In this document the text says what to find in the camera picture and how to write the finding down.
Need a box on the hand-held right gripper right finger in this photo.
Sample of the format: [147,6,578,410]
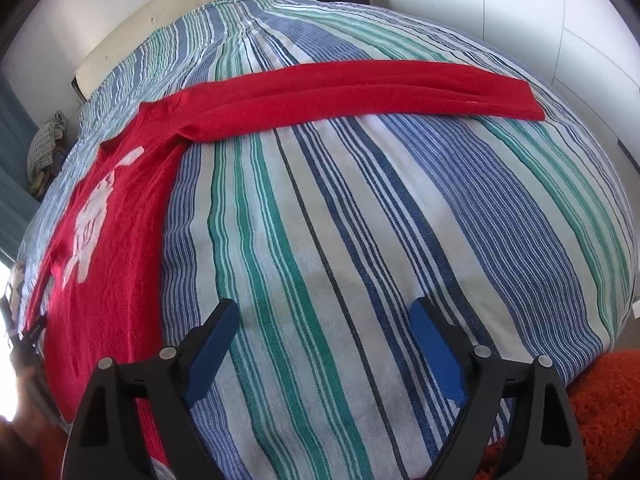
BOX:
[409,296,590,480]

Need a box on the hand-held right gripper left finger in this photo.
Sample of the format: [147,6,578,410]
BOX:
[64,298,240,480]

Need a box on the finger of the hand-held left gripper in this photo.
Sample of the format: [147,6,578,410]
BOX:
[10,312,48,356]

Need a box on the red shirt with white print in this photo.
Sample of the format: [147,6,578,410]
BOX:
[24,59,546,466]

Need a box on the pile of checked clothes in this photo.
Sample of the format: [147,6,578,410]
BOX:
[27,110,68,201]

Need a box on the striped bedspread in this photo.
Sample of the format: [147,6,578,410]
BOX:
[11,0,640,480]

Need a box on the blue curtain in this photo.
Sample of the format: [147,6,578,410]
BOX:
[0,72,43,261]

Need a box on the orange fleece blanket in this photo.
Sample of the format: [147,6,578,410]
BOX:
[475,347,640,480]

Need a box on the white wardrobe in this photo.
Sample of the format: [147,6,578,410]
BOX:
[385,0,640,171]

